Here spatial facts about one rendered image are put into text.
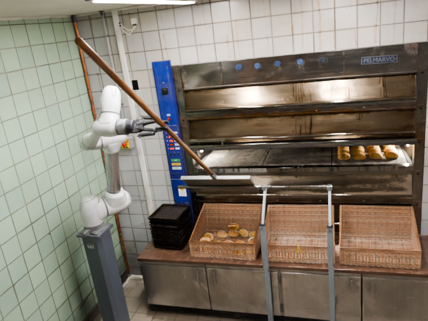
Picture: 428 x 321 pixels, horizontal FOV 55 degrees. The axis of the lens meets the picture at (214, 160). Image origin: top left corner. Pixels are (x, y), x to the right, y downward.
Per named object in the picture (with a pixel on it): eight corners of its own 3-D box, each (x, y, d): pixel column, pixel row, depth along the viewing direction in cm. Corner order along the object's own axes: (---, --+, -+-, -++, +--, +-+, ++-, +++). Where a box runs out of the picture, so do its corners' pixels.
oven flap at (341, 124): (190, 141, 359) (189, 119, 359) (414, 133, 306) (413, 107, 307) (188, 141, 355) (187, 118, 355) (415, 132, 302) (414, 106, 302)
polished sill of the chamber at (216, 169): (196, 171, 375) (195, 166, 373) (412, 167, 322) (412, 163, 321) (194, 172, 369) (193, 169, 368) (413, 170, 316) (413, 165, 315)
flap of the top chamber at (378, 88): (186, 112, 351) (185, 89, 351) (415, 99, 298) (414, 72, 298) (184, 111, 346) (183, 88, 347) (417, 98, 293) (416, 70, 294)
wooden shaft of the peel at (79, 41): (79, 42, 147) (81, 35, 148) (72, 42, 148) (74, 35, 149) (213, 175, 303) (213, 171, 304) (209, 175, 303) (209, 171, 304)
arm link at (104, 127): (113, 134, 222) (114, 111, 224) (88, 135, 226) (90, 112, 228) (123, 138, 232) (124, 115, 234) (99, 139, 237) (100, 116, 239)
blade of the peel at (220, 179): (249, 179, 303) (249, 175, 304) (180, 179, 319) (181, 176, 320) (258, 190, 336) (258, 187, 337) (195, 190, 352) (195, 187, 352)
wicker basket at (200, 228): (207, 228, 385) (203, 202, 376) (266, 231, 368) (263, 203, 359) (190, 257, 341) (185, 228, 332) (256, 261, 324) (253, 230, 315)
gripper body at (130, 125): (132, 122, 231) (147, 121, 228) (130, 136, 228) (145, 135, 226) (126, 116, 224) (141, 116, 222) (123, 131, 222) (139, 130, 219)
